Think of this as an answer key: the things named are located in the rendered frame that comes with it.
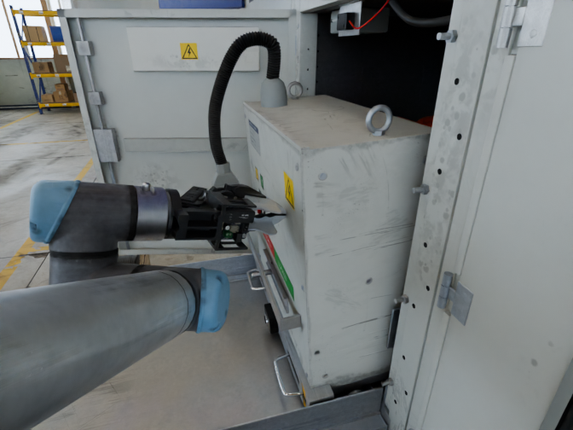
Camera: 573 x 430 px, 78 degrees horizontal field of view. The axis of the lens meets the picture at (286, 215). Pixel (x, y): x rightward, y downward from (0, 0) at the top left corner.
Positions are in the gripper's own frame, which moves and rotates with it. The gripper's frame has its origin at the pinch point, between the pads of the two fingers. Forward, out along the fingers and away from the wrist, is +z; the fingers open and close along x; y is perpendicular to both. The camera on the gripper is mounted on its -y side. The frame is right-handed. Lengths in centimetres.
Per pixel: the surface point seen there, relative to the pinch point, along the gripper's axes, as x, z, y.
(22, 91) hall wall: -107, -104, -1187
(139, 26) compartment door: 29, -15, -64
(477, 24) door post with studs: 30.6, 3.8, 23.4
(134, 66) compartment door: 19, -15, -62
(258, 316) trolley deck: -37.4, 14.5, -19.1
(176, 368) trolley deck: -43.6, -8.7, -13.2
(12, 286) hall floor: -141, -54, -220
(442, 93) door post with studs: 23.8, 7.2, 19.4
